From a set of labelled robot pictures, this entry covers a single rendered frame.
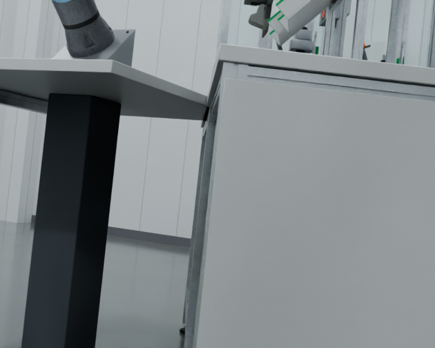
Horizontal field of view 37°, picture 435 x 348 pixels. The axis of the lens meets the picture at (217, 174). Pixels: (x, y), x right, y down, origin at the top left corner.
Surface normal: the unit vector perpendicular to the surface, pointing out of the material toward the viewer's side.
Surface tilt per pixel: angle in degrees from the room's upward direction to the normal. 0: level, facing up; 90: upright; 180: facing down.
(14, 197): 90
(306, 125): 90
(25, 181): 90
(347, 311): 90
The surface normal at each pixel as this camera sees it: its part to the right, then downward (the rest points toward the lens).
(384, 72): 0.05, 0.00
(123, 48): 0.88, 0.09
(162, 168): -0.42, -0.06
